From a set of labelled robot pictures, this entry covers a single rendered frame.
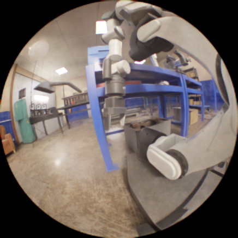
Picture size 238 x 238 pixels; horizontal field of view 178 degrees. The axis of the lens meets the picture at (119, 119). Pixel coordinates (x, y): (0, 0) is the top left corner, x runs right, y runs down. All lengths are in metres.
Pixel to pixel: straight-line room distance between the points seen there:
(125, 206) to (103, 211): 0.14
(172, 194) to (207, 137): 0.27
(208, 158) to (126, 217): 0.46
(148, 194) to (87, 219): 0.39
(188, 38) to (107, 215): 0.79
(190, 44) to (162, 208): 0.52
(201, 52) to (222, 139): 0.20
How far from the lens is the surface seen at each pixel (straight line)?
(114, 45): 0.45
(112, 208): 0.56
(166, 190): 0.41
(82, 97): 2.99
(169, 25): 0.31
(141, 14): 0.50
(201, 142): 0.26
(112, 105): 0.28
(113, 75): 0.33
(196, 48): 0.26
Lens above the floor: 0.53
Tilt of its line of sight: 10 degrees down
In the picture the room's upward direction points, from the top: 9 degrees counter-clockwise
